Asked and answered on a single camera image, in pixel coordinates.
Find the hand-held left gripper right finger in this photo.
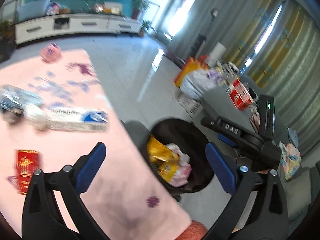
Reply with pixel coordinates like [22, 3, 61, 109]
[206, 142, 289, 240]

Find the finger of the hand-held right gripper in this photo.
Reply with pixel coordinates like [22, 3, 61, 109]
[217, 133, 238, 148]
[201, 116, 223, 131]

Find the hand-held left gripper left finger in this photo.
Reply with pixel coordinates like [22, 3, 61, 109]
[21, 142, 110, 240]

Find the black trash bin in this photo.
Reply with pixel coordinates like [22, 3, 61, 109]
[139, 118, 216, 195]

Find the pink white snack packet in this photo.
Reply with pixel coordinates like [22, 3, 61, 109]
[165, 142, 192, 187]

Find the white carton box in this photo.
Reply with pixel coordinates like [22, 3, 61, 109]
[47, 107, 109, 133]

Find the yellow snack bag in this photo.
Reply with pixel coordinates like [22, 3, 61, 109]
[147, 134, 181, 183]

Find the white tissue wad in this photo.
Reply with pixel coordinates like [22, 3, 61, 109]
[24, 104, 49, 131]

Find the cardboard box with barcode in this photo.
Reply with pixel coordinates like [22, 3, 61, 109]
[178, 96, 203, 117]

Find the colourful printed cloth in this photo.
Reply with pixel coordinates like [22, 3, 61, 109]
[279, 127, 302, 181]

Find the red white carton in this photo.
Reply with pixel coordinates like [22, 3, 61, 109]
[228, 78, 254, 111]

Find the pink printed tablecloth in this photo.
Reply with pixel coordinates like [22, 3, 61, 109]
[0, 49, 193, 240]

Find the white plastic bag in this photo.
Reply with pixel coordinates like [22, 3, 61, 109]
[179, 67, 226, 101]

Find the grey sofa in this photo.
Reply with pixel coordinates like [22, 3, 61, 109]
[202, 76, 320, 232]

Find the pile of clothes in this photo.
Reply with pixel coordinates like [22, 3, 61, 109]
[217, 60, 241, 81]

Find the orange shopping bag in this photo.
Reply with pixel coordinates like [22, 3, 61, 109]
[174, 56, 210, 88]

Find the red cigarette box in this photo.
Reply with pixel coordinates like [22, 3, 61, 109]
[14, 149, 42, 196]

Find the orange woven stool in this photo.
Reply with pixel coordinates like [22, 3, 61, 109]
[174, 219, 208, 240]

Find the black tower appliance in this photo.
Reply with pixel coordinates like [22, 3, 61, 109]
[194, 33, 207, 53]

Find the clear plastic bottle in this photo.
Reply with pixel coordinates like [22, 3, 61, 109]
[0, 84, 44, 124]

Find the grey striped curtain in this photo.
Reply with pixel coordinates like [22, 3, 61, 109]
[160, 0, 320, 155]

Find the floor lamp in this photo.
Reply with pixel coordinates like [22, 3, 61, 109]
[205, 8, 220, 45]

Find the potted plant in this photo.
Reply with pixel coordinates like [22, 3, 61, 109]
[138, 19, 157, 37]
[133, 0, 151, 20]

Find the white TV cabinet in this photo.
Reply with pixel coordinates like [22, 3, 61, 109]
[15, 13, 142, 45]

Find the clear storage box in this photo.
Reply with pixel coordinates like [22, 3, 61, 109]
[16, 0, 52, 22]

